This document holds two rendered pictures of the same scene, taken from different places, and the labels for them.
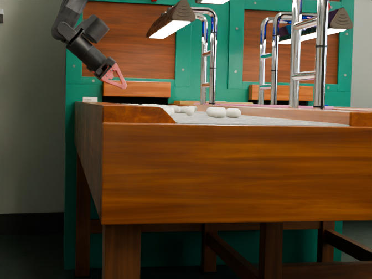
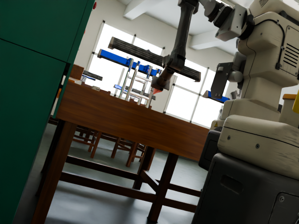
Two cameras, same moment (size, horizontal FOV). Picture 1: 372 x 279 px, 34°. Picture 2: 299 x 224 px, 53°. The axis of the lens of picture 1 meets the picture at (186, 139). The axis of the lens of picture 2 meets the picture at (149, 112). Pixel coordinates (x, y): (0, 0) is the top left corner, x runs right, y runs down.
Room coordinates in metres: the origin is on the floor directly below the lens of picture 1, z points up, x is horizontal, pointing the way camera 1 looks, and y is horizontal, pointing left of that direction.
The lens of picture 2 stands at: (2.46, 1.93, 0.72)
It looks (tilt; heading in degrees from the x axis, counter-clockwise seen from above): 1 degrees up; 265
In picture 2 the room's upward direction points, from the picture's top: 18 degrees clockwise
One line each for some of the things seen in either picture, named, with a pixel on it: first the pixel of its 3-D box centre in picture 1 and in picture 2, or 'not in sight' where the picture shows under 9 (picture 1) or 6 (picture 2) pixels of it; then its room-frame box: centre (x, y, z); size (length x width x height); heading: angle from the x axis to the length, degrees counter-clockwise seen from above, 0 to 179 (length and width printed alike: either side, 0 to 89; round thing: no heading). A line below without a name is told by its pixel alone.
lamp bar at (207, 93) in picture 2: not in sight; (234, 104); (1.51, -0.66, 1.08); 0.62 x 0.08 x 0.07; 12
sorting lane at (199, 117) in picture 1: (170, 115); not in sight; (1.91, 0.05, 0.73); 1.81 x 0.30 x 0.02; 12
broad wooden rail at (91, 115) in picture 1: (101, 133); (216, 149); (1.86, 0.26, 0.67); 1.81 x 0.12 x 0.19; 12
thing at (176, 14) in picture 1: (168, 20); (156, 60); (2.34, 0.08, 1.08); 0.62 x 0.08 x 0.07; 12
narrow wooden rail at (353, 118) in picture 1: (225, 123); not in sight; (1.94, -0.12, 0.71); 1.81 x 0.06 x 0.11; 12
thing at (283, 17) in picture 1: (287, 72); (131, 87); (2.44, -0.39, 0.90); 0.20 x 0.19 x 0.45; 12
